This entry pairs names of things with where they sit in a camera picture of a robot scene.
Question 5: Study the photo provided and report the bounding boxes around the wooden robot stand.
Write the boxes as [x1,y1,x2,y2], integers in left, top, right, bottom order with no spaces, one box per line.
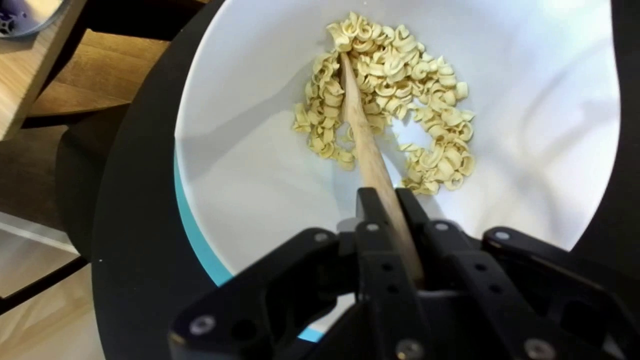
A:
[0,0,210,144]

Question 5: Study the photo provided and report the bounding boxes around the dry pasta pieces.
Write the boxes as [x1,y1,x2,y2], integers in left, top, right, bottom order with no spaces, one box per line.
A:
[290,10,480,197]

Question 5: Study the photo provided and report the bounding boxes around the white mixing bowl teal rim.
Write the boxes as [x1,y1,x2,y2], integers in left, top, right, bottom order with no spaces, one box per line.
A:
[172,0,622,346]

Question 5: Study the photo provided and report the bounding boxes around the black round table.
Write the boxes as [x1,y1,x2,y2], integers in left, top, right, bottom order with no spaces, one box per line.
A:
[90,0,640,360]

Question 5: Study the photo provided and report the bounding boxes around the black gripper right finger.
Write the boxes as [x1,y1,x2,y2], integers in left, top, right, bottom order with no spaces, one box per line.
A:
[394,188,640,360]

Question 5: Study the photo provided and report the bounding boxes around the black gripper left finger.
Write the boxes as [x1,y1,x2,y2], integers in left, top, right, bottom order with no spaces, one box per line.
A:
[169,188,428,360]

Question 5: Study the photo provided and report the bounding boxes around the slotted wooden spoon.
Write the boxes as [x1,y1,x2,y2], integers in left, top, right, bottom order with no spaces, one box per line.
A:
[339,52,426,285]

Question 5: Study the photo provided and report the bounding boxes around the silver mounting plate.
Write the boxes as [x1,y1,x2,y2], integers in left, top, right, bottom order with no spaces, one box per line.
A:
[0,0,70,39]

